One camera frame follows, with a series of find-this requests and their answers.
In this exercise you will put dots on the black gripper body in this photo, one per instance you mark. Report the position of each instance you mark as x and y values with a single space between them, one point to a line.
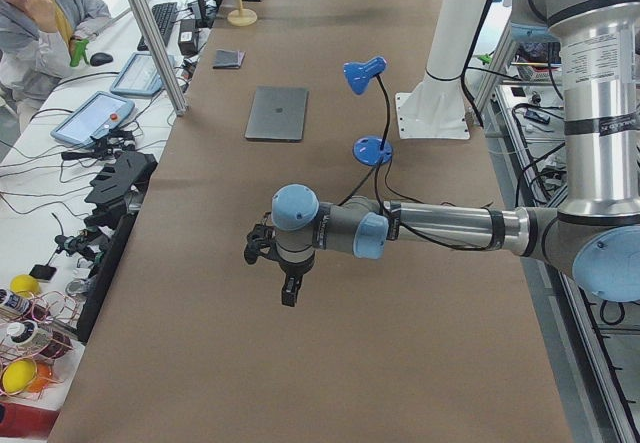
293 274

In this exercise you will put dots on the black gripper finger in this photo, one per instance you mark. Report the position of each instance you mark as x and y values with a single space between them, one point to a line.
290 290

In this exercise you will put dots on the grey laptop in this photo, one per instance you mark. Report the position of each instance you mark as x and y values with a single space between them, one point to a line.
277 114

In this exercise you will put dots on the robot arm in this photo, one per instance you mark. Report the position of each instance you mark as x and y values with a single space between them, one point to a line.
592 237

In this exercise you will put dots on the wooden stand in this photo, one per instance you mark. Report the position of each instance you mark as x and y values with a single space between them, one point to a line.
241 16

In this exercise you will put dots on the grey folded cloth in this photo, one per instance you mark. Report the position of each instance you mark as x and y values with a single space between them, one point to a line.
228 59

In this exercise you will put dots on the black power adapter box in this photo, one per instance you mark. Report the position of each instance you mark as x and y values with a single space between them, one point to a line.
188 38

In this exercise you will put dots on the blue desk lamp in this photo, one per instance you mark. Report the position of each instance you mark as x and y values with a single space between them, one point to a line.
371 149

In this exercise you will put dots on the black keyboard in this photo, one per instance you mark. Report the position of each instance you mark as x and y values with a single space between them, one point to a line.
164 15

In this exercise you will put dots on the black tool rack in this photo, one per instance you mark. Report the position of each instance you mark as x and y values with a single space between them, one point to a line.
110 190

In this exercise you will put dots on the far teach pendant tablet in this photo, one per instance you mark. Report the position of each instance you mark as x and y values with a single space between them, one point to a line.
139 78

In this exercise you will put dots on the teach pendant tablet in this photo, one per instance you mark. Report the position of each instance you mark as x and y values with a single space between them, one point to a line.
94 119
139 78

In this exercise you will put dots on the black computer mouse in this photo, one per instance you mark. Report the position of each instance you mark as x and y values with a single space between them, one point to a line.
100 58

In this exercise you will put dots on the near teach pendant tablet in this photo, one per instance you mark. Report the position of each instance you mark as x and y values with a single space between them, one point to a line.
94 119

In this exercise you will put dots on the yellow ball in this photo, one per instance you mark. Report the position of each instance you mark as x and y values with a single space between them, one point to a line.
25 285

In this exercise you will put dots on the seated person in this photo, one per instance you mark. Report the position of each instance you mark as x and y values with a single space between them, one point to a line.
38 38

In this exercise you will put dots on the yellow lemon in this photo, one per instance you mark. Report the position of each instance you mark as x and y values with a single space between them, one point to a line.
19 376

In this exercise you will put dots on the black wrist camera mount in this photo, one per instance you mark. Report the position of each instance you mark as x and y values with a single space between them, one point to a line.
261 242

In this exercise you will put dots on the aluminium frame post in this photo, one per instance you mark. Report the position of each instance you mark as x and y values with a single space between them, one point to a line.
150 32

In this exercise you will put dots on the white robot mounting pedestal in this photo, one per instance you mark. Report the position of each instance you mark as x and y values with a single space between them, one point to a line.
435 108

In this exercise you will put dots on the copper wire basket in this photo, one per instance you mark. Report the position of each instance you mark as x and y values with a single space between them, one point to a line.
40 328

